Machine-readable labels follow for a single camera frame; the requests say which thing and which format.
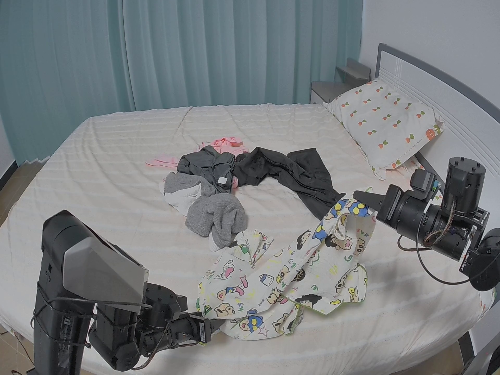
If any white printed pyjama top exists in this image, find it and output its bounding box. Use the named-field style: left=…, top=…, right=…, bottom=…
left=195, top=186, right=377, bottom=343

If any dark grey garment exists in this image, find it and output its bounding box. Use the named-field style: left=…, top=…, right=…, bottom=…
left=178, top=146, right=240, bottom=195

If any black garment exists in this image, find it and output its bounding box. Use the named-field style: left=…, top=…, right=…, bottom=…
left=234, top=146, right=347, bottom=218

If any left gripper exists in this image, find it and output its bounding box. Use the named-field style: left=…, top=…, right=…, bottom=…
left=171, top=313, right=228, bottom=346

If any pink garment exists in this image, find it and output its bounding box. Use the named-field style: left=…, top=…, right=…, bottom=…
left=145, top=134, right=251, bottom=190

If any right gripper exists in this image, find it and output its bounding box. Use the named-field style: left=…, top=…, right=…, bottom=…
left=353, top=184, right=448, bottom=245

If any grey and white garment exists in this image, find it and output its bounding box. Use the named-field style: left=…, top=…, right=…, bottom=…
left=159, top=171, right=249, bottom=254

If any grey bedside table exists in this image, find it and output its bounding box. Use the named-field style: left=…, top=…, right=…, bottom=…
left=310, top=58, right=372, bottom=104

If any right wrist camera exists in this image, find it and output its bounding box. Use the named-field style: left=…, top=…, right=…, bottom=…
left=409, top=169, right=441, bottom=204

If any bed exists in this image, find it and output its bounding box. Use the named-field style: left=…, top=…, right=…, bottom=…
left=0, top=43, right=500, bottom=375

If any black cable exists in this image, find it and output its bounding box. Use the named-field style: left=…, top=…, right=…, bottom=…
left=398, top=225, right=475, bottom=286

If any white printed pillow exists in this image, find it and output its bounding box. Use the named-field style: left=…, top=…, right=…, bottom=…
left=323, top=78, right=445, bottom=180

